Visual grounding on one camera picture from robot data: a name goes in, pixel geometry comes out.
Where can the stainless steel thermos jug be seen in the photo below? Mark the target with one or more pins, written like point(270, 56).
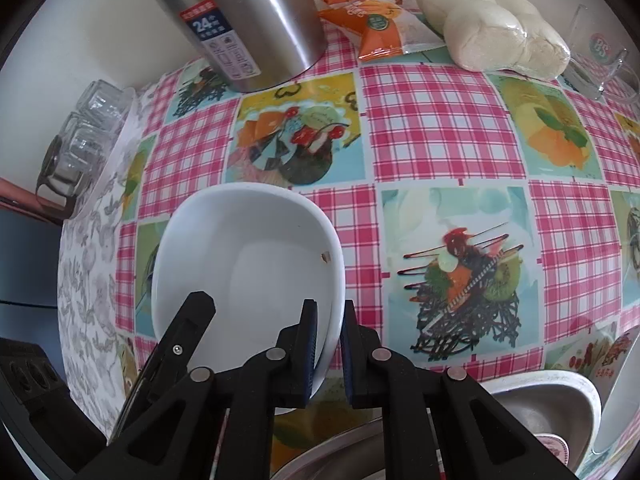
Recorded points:
point(250, 15)

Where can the bag of steamed buns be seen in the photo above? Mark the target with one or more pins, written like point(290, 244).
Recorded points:
point(495, 30)

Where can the large white bowl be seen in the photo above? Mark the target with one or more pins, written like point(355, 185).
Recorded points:
point(240, 260)

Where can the white plate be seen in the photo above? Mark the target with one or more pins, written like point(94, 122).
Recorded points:
point(617, 410)

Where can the pink checkered fruit tablecloth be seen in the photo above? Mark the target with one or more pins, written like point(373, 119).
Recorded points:
point(440, 125)

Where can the white round tray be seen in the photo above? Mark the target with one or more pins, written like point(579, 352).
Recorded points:
point(120, 160)

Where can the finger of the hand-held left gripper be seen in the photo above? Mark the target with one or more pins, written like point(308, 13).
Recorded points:
point(175, 340)

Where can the clear glass mug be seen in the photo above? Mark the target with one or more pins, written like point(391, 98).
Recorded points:
point(597, 55)

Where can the grey floral tablecloth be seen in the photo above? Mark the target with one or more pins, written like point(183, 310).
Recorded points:
point(85, 280)

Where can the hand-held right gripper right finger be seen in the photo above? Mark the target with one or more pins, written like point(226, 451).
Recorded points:
point(350, 360)

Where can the orange snack packet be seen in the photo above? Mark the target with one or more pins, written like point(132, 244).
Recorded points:
point(380, 20)

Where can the clear glass cup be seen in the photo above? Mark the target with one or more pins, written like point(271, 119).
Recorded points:
point(87, 142)
point(105, 102)

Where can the blue cabinet door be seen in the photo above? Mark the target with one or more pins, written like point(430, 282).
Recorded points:
point(25, 270)

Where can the large steel basin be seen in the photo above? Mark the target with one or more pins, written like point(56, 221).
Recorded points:
point(530, 400)

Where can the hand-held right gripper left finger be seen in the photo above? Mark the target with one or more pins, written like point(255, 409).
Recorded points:
point(310, 355)

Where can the pink door frame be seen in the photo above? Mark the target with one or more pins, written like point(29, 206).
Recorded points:
point(25, 195)

